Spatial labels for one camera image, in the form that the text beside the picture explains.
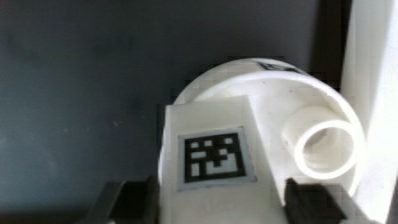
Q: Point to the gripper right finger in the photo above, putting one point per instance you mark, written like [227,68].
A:
[318,204]

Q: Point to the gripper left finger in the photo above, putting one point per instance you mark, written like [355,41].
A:
[126,203]

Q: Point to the white stool leg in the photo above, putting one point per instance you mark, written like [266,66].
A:
[216,188]

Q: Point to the white round stool seat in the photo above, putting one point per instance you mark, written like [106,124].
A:
[305,121]

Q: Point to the white U-shaped fence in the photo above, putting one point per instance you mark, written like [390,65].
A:
[369,91]

